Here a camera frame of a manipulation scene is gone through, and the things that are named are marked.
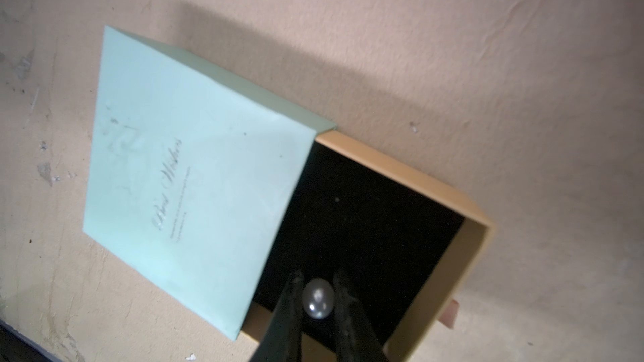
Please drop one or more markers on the white pearl earring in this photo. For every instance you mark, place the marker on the white pearl earring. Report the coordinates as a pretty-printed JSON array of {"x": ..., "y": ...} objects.
[{"x": 318, "y": 299}]

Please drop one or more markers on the mint jewelry box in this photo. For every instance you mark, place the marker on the mint jewelry box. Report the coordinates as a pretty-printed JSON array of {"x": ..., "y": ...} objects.
[{"x": 216, "y": 190}]

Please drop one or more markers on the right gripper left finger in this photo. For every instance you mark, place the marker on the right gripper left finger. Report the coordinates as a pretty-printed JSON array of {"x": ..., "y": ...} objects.
[{"x": 282, "y": 339}]

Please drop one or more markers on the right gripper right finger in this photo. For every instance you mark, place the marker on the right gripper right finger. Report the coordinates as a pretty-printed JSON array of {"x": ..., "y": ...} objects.
[{"x": 355, "y": 339}]

